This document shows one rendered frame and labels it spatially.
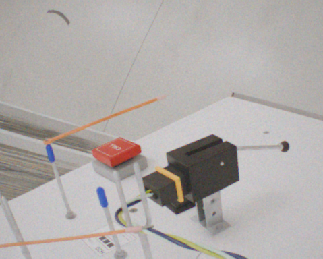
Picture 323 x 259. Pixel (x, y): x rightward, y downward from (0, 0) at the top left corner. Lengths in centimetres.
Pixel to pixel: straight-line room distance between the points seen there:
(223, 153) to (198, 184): 4
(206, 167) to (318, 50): 143
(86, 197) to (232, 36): 163
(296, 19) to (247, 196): 147
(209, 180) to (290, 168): 17
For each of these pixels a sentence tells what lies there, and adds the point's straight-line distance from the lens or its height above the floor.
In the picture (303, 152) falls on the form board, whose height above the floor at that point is 96.
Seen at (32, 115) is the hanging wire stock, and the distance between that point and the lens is 147.
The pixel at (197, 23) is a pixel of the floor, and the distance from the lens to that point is 232.
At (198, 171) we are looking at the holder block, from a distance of 41.
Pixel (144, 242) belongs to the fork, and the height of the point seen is 125.
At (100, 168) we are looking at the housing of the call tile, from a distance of 60.
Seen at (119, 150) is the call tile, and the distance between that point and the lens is 59.
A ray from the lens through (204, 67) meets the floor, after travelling 216.
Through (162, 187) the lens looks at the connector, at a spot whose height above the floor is 120.
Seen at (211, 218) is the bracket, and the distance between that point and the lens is 46.
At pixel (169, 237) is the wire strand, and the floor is 126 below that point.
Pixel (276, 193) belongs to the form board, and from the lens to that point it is 51.
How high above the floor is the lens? 147
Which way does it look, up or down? 41 degrees down
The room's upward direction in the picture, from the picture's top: 72 degrees counter-clockwise
